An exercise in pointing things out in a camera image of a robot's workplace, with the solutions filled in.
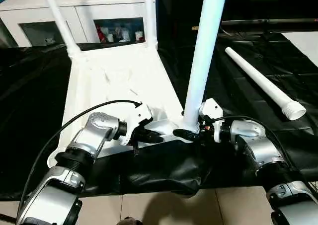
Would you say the white plastic table top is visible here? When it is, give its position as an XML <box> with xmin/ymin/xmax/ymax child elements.
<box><xmin>46</xmin><ymin>41</ymin><xmax>200</xmax><ymax>169</ymax></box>

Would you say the white plastic table leg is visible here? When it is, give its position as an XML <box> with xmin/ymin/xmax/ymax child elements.
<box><xmin>41</xmin><ymin>0</ymin><xmax>83</xmax><ymax>59</ymax></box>
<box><xmin>225</xmin><ymin>47</ymin><xmax>307</xmax><ymax>122</ymax></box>
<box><xmin>182</xmin><ymin>0</ymin><xmax>229</xmax><ymax>137</ymax></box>
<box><xmin>144</xmin><ymin>0</ymin><xmax>159</xmax><ymax>49</ymax></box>

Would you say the black mat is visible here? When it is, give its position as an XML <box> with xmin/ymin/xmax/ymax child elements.
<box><xmin>0</xmin><ymin>33</ymin><xmax>318</xmax><ymax>202</ymax></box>

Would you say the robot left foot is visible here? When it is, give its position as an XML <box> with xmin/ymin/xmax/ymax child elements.
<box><xmin>120</xmin><ymin>217</ymin><xmax>145</xmax><ymax>225</ymax></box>

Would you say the red white small bottle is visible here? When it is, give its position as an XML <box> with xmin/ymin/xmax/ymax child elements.
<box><xmin>96</xmin><ymin>25</ymin><xmax>105</xmax><ymax>43</ymax></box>

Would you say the black case with gold label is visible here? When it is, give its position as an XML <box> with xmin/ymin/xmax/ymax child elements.
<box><xmin>156</xmin><ymin>0</ymin><xmax>225</xmax><ymax>48</ymax></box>

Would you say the black long bar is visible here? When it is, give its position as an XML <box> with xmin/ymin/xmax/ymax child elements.
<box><xmin>220</xmin><ymin>18</ymin><xmax>318</xmax><ymax>27</ymax></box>

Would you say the white flat sheet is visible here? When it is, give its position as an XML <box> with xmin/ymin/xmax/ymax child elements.
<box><xmin>280</xmin><ymin>31</ymin><xmax>318</xmax><ymax>69</ymax></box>

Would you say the white cabinet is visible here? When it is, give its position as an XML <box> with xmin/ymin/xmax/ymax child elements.
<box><xmin>0</xmin><ymin>0</ymin><xmax>158</xmax><ymax>49</ymax></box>

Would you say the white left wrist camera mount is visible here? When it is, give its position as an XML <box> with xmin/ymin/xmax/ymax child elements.
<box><xmin>118</xmin><ymin>102</ymin><xmax>154</xmax><ymax>147</ymax></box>

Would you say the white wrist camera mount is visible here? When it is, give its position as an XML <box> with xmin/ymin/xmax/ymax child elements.
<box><xmin>118</xmin><ymin>102</ymin><xmax>154</xmax><ymax>147</ymax></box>
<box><xmin>198</xmin><ymin>98</ymin><xmax>225</xmax><ymax>144</ymax></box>

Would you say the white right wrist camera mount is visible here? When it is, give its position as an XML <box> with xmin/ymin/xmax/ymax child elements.
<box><xmin>198</xmin><ymin>98</ymin><xmax>225</xmax><ymax>144</ymax></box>

